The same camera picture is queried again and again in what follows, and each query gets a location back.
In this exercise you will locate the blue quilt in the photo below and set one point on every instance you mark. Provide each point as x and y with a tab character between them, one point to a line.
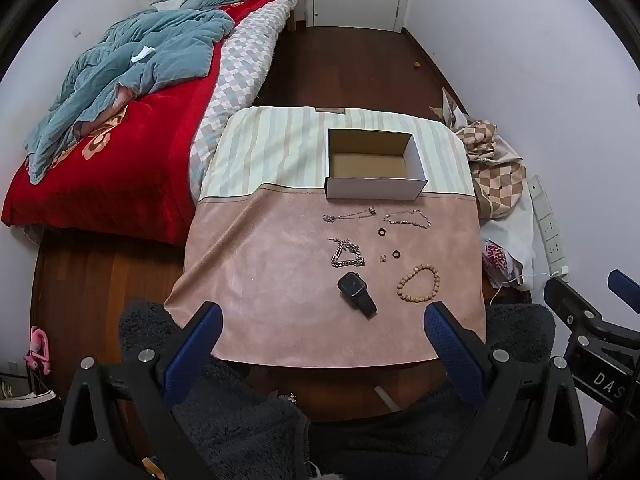
165	45

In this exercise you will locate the person's right forearm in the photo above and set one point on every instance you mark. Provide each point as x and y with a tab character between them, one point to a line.
607	440

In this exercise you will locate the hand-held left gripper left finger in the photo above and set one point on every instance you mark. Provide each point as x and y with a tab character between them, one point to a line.
197	350

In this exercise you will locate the black smart watch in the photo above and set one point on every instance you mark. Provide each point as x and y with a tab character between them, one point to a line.
352	285

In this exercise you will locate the white tissue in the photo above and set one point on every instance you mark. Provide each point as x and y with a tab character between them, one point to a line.
141	55

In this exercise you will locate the white cardboard box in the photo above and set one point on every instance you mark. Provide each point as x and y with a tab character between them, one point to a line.
370	187

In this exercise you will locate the dark sneaker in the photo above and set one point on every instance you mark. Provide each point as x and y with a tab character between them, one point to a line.
25	400

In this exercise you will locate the white cloth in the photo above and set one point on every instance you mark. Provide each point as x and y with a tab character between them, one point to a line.
520	230

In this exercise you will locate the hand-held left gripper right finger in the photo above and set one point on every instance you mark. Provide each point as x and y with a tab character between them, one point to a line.
450	355

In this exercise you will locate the pink plastic hanger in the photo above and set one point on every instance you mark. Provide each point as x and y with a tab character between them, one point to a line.
39	350

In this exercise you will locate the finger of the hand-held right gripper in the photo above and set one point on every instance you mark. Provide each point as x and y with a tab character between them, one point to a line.
575	307
625	285

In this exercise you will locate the wooden bed frame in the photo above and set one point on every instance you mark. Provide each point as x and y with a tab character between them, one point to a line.
298	7

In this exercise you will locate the pink and striped tablecloth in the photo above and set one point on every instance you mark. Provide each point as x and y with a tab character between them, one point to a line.
270	270

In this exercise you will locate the red printed plastic bag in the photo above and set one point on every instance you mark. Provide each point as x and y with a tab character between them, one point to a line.
497	260

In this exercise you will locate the red floral blanket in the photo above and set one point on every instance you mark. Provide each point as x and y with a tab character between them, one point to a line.
140	160

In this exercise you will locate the checkered bed sheet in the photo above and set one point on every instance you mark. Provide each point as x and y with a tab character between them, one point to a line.
240	75

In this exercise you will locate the brown checkered cloth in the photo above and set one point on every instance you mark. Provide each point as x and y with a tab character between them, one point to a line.
495	170

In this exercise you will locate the white power strip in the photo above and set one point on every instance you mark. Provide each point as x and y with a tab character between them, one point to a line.
547	225

